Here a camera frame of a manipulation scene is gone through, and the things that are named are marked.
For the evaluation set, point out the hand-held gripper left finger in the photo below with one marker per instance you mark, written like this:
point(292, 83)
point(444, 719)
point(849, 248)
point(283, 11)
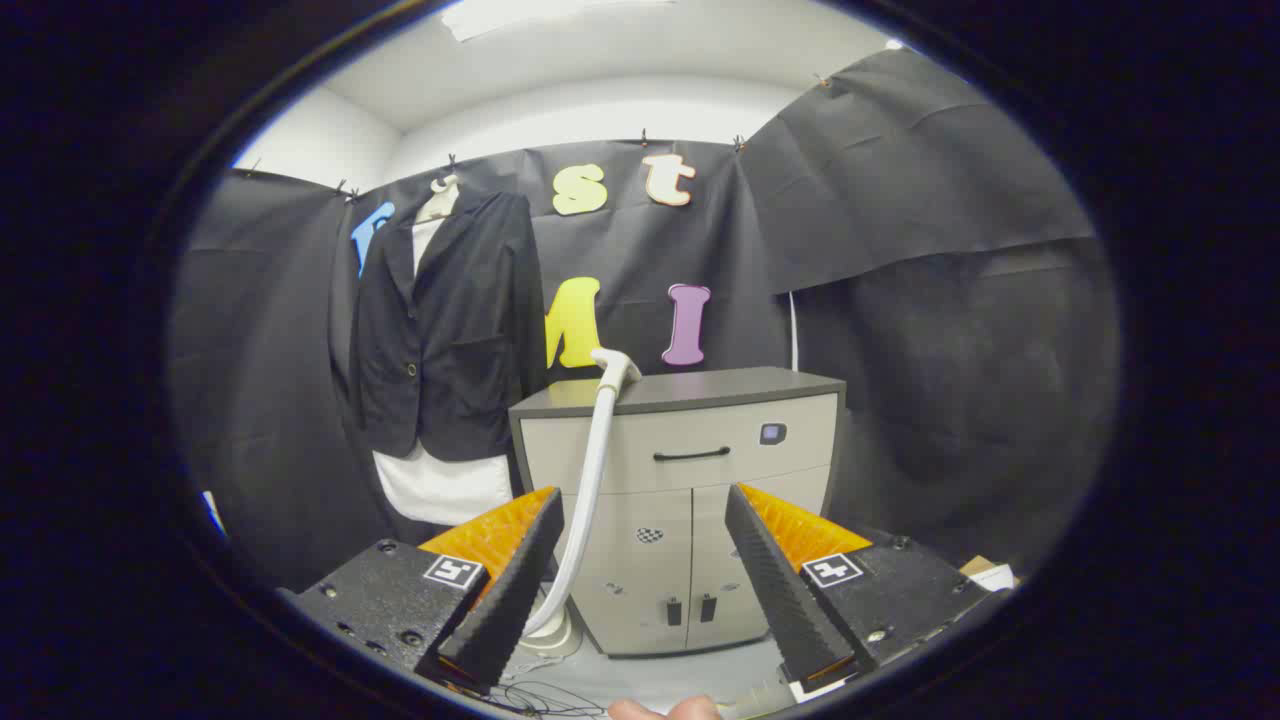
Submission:
point(510, 590)

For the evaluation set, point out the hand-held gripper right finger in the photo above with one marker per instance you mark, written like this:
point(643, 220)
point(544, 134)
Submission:
point(780, 590)

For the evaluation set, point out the white shirt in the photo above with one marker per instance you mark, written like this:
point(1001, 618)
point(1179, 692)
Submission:
point(440, 490)

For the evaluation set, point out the white garment steamer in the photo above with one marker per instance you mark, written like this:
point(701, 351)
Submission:
point(600, 440)

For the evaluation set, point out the black suit jacket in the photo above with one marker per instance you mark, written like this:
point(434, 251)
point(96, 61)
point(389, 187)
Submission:
point(450, 340)

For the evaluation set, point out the white clothes hanger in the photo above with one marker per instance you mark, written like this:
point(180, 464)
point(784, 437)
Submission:
point(440, 205)

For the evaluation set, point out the grey cabinet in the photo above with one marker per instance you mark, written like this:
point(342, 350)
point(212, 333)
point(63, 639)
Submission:
point(640, 450)

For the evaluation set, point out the cardboard and paper pile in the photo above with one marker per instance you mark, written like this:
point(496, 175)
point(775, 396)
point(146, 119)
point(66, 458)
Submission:
point(990, 575)

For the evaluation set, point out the white board with blue edge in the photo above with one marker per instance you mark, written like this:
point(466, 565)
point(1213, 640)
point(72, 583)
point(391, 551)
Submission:
point(213, 512)

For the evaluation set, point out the black backdrop cloth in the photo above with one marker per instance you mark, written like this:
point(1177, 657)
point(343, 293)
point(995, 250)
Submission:
point(900, 200)

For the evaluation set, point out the ceiling light panel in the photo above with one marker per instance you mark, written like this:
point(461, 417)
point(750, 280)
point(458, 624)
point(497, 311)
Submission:
point(500, 18)

